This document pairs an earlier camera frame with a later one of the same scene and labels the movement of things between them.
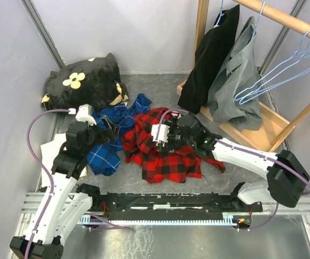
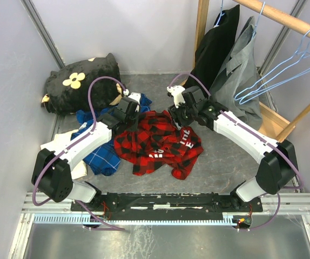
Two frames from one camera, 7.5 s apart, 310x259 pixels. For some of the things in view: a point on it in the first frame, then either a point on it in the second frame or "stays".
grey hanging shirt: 235,97 stays
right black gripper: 173,126 → 175,113
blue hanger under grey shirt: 258,16 stays
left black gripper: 106,135 → 134,127
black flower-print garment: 95,82 stays
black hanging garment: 213,52 stays
